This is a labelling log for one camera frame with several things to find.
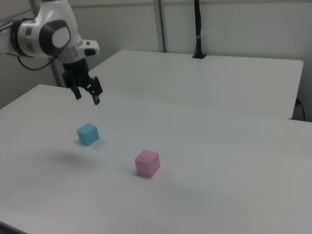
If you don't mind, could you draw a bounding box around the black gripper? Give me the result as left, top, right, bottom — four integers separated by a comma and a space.
62, 59, 103, 106

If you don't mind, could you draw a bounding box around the blue cube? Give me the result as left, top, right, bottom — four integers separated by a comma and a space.
76, 122, 100, 147

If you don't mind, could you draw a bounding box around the pink cube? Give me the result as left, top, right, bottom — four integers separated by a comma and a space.
135, 149, 161, 178

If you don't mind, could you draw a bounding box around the grey aluminium frame post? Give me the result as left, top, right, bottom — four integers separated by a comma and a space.
49, 57, 62, 87

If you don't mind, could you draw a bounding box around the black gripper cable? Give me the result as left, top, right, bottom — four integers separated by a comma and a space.
16, 55, 59, 71

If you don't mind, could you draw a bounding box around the grey aluminium wall post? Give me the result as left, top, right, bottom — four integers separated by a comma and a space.
153, 0, 169, 53

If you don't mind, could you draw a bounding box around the black pole with cables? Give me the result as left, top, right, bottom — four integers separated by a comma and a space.
192, 0, 208, 59

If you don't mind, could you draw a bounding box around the black power cable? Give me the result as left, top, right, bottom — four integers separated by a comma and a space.
295, 97, 306, 122

